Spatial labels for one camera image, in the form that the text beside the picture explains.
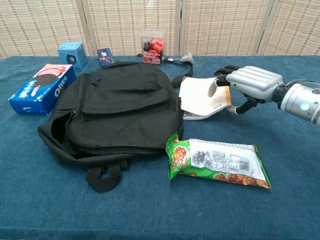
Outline light blue cube box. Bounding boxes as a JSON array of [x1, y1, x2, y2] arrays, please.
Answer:
[[57, 41, 89, 72]]

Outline green snack bag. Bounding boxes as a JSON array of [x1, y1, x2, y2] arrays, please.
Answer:
[[165, 132, 273, 190]]

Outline dark blue small box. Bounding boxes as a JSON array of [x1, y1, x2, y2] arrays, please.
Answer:
[[96, 47, 115, 68]]

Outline clear box red capsules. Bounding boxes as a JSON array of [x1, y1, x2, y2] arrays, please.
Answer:
[[136, 28, 168, 67]]

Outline white book yellow spine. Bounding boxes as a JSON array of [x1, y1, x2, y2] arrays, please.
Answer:
[[178, 76, 237, 121]]

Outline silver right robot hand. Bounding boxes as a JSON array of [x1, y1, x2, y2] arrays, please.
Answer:
[[207, 64, 285, 115]]

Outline black backpack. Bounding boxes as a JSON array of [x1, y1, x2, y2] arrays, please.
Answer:
[[36, 61, 195, 194]]

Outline bamboo folding screen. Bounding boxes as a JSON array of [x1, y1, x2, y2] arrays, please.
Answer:
[[0, 0, 320, 60]]

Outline blue Oreo cookie box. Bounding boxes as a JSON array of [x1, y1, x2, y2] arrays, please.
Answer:
[[8, 63, 77, 116]]

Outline grey small pouch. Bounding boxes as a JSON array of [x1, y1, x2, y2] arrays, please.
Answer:
[[166, 51, 195, 65]]

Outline blue tablecloth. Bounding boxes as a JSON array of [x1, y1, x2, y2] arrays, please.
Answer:
[[0, 54, 320, 240]]

